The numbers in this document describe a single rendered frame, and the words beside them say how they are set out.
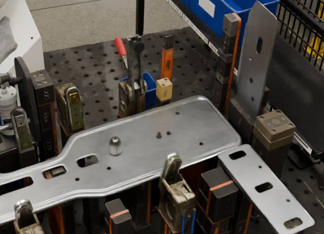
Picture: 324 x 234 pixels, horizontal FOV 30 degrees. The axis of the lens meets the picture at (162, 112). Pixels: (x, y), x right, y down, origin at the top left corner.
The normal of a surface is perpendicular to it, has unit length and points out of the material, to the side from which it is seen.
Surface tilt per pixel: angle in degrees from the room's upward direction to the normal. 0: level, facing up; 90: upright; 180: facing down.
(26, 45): 44
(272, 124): 0
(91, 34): 0
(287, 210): 0
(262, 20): 90
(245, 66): 90
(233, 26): 90
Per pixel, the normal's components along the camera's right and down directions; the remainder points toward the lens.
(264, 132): -0.89, 0.26
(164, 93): 0.46, 0.62
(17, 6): -0.61, -0.37
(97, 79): 0.04, -0.73
